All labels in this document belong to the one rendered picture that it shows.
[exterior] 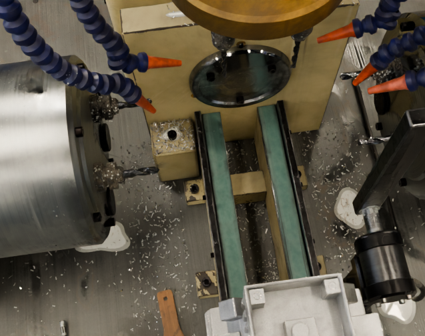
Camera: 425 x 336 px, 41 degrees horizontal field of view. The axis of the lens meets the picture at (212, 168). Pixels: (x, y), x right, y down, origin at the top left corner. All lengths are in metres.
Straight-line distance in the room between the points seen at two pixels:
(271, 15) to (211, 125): 0.44
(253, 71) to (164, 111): 0.16
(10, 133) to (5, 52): 0.54
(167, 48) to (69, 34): 0.46
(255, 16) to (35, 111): 0.29
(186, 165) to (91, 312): 0.28
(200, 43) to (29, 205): 0.30
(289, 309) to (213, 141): 0.36
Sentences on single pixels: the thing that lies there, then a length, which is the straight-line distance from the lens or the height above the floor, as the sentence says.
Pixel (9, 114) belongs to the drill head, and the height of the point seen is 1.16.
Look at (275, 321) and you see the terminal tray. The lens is 0.62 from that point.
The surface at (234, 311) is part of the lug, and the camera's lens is 0.64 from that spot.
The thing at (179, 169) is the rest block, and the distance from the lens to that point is 0.96.
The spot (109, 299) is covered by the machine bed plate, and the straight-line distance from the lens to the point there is 0.96.
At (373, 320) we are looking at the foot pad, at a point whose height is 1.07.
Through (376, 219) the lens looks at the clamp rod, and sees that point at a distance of 0.76.
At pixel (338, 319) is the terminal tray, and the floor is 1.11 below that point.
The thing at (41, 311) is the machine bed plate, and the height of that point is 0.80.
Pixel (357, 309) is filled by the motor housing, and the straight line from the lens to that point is 0.70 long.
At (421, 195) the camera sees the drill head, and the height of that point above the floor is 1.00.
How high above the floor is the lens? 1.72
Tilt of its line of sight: 67 degrees down
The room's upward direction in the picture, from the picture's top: 3 degrees counter-clockwise
